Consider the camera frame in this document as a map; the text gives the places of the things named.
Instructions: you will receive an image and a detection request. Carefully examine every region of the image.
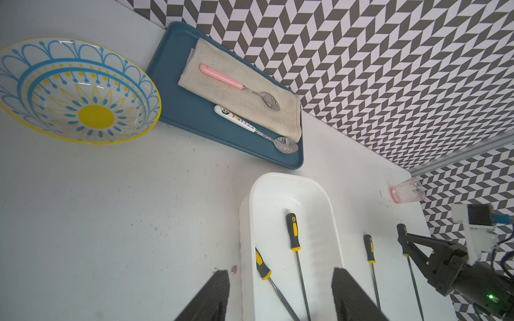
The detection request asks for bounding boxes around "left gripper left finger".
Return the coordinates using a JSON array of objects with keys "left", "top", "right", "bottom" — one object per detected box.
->
[{"left": 175, "top": 270, "right": 230, "bottom": 321}]

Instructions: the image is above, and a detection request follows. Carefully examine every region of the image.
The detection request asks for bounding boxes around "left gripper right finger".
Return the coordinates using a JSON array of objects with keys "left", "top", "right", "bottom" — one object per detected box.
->
[{"left": 331, "top": 268, "right": 388, "bottom": 321}]

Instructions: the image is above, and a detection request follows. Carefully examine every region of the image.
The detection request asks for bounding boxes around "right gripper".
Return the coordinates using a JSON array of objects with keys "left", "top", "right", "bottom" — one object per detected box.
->
[{"left": 398, "top": 234, "right": 468, "bottom": 296}]

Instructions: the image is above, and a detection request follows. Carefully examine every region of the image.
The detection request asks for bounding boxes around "yellow black file tool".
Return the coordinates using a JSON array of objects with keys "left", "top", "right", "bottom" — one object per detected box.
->
[
  {"left": 255, "top": 248, "right": 300, "bottom": 321},
  {"left": 286, "top": 213, "right": 312, "bottom": 321},
  {"left": 363, "top": 234, "right": 381, "bottom": 310},
  {"left": 397, "top": 223, "right": 425, "bottom": 321}
]

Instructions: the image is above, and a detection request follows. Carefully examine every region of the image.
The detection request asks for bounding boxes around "white plastic storage box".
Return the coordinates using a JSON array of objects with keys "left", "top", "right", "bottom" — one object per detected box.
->
[{"left": 240, "top": 173, "right": 344, "bottom": 320}]

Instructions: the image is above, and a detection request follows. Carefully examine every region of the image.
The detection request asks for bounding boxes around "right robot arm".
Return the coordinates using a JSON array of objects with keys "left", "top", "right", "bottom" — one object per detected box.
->
[{"left": 398, "top": 231, "right": 513, "bottom": 320}]

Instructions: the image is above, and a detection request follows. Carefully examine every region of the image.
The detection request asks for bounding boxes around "pink translucent cup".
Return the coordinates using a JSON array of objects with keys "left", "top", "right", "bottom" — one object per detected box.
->
[{"left": 390, "top": 177, "right": 426, "bottom": 204}]

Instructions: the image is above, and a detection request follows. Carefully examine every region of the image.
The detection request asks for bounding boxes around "beige folded cloth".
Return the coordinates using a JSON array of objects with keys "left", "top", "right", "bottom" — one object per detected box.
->
[{"left": 178, "top": 38, "right": 303, "bottom": 143}]

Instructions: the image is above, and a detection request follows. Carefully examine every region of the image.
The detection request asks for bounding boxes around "dark teal tray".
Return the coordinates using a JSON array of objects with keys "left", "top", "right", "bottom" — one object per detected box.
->
[{"left": 146, "top": 22, "right": 304, "bottom": 170}]

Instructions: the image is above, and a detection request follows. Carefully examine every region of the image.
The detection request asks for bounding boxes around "blue yellow patterned bowl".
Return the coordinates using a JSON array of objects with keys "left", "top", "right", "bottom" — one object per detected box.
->
[{"left": 1, "top": 37, "right": 162, "bottom": 145}]

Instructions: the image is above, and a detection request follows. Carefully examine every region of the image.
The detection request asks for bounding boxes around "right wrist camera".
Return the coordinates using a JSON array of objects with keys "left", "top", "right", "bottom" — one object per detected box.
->
[{"left": 451, "top": 204, "right": 513, "bottom": 266}]

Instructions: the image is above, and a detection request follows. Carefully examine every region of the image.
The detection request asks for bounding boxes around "white handled spoon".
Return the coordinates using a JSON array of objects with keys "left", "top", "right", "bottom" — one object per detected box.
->
[{"left": 214, "top": 105, "right": 298, "bottom": 155}]

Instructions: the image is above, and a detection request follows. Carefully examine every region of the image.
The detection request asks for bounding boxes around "pink handled spoon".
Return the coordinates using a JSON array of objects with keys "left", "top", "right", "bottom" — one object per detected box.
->
[{"left": 199, "top": 64, "right": 281, "bottom": 111}]

